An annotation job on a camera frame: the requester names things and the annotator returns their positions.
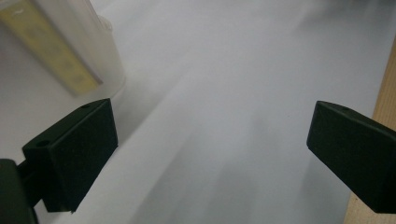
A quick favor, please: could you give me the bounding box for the clear plastic container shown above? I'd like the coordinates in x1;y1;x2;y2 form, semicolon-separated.
0;0;127;100

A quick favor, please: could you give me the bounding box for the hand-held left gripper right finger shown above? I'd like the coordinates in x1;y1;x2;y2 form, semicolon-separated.
305;100;396;215

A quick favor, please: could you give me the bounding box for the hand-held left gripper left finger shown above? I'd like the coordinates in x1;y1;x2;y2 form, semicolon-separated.
21;98;120;215

